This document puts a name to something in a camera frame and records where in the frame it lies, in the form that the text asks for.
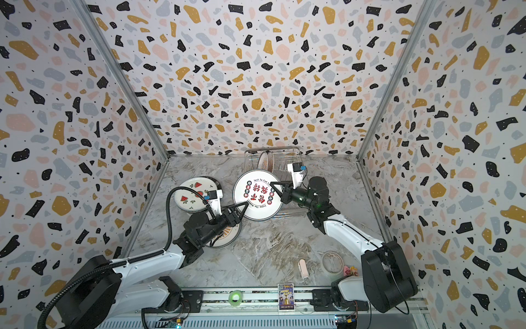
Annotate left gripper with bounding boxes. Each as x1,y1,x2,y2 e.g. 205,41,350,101
199,202,248,249

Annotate fruit patterned white plate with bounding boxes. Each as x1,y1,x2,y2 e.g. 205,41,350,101
173,176,222,212

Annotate dark rimmed cream plate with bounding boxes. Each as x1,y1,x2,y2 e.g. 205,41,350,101
210,177,223,191

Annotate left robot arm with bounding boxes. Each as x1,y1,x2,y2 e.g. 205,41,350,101
36,202,249,328

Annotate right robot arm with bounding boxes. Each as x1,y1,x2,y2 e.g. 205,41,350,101
271,176,419,313

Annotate pink eraser block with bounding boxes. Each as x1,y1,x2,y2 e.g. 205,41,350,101
298,259,310,279

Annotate green tape roll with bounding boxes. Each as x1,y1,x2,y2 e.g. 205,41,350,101
228,290,243,307

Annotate pink yellow small toy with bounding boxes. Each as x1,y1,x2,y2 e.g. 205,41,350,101
343,265,358,277

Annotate colourful card pack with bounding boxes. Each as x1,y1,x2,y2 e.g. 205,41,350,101
278,283,295,311

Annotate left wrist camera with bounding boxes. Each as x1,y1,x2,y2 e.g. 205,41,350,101
204,189,223,217

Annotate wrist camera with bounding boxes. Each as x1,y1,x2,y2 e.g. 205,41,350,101
287,162,306,189
204,189,223,217

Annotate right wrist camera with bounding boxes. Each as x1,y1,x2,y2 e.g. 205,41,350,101
287,162,306,189

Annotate wire dish rack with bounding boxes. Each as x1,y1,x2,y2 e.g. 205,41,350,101
242,147,315,219

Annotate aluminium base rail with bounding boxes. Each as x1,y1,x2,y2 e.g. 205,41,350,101
100,287,434,328

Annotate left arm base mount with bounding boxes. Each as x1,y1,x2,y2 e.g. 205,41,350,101
145,290,204,316

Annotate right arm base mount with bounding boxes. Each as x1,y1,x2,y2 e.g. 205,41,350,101
310,289,369,312

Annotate black corrugated cable conduit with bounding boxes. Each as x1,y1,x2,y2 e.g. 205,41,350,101
36,186,210,329

